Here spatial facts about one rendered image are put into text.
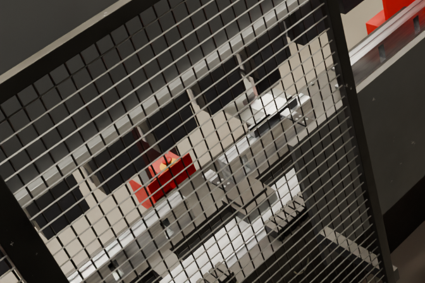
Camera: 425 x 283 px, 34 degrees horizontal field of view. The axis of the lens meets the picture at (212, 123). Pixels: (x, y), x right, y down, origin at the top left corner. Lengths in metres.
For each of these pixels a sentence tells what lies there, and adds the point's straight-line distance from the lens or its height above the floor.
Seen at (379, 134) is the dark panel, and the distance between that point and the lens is 1.89.
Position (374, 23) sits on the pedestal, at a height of 0.12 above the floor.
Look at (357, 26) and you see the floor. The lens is 4.57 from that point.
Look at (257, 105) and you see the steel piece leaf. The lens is 2.38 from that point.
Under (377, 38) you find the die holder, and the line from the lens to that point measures 2.63.
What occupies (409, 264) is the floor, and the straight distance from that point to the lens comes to 3.09.
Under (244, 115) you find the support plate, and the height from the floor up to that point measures 1.00.
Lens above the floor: 2.39
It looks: 36 degrees down
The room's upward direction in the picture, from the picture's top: 20 degrees counter-clockwise
